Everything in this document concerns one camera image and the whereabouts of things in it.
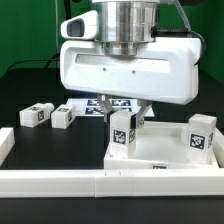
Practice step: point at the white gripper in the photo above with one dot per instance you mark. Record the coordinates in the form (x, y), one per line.
(165, 70)

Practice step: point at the white square table top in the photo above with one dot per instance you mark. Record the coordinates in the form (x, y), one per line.
(159, 145)

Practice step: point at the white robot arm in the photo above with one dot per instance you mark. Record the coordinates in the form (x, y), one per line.
(115, 49)

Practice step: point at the white marker tag sheet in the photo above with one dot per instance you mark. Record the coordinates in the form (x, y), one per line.
(91, 108)

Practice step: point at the white right fence block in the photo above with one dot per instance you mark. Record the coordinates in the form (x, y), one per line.
(218, 145)

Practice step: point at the white fence block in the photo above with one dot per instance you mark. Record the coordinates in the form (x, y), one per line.
(218, 145)
(7, 141)

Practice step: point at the white front fence bar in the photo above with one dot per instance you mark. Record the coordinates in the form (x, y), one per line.
(111, 183)

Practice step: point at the white left fence block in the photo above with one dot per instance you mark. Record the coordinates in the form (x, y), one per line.
(7, 141)

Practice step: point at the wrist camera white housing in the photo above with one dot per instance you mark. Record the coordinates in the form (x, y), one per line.
(84, 26)

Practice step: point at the black cable conduit post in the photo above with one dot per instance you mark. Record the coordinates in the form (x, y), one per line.
(67, 6)

